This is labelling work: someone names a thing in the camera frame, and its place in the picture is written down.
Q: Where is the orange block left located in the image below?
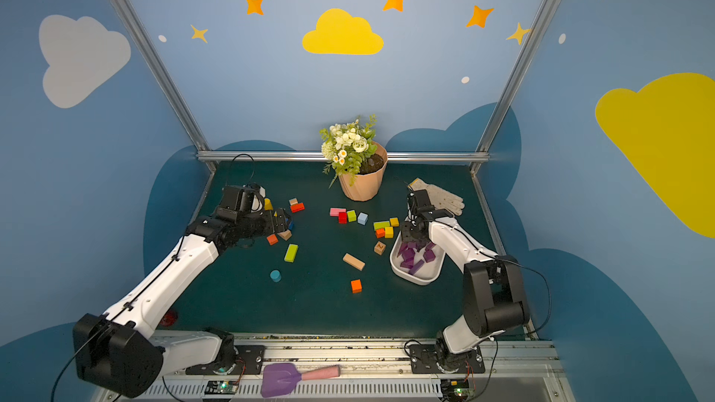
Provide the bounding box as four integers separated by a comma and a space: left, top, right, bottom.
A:
266, 234, 279, 246

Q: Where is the lime green long block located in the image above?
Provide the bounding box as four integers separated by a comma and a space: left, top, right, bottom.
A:
374, 221, 391, 230

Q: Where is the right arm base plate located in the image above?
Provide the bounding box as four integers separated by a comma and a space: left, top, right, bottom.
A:
404, 342, 486, 374

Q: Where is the white storage bin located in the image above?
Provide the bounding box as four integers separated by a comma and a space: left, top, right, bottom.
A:
389, 231, 446, 286

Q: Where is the orange cube block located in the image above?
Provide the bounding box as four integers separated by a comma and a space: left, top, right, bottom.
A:
350, 279, 363, 294

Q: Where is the red rectangular block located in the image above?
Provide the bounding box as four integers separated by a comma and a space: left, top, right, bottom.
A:
290, 203, 305, 213

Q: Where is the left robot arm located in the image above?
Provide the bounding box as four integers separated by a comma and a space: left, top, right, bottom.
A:
71, 184, 292, 398

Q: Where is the pink flower pot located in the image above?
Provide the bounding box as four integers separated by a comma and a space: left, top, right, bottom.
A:
339, 143, 387, 202

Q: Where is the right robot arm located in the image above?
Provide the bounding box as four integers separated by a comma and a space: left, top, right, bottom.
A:
395, 190, 531, 361

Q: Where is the white knit work glove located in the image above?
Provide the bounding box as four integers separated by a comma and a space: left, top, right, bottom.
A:
409, 178, 465, 216

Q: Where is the lime green bar block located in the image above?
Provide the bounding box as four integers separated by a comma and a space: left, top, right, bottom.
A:
284, 244, 299, 264

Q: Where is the white green flower bouquet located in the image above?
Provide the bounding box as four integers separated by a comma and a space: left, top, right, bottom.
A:
320, 115, 385, 184

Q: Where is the teal cylinder block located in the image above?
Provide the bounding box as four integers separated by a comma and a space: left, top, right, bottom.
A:
270, 270, 282, 283

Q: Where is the purple long block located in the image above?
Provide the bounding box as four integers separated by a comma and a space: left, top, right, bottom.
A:
409, 260, 425, 275

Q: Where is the pale wooden long block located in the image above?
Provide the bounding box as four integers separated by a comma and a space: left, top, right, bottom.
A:
343, 253, 365, 271

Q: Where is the purple cube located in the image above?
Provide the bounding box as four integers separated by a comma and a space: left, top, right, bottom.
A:
401, 248, 415, 262
423, 249, 436, 264

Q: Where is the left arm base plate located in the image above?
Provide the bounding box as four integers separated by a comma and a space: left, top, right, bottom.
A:
185, 344, 266, 376

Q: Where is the wooden number cube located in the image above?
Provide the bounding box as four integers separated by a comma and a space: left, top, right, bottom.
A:
374, 242, 387, 255

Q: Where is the pink rectangular block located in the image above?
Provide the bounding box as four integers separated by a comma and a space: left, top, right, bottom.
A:
330, 208, 346, 217

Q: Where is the purple pink toy shovel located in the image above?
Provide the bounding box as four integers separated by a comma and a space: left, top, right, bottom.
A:
261, 363, 341, 398

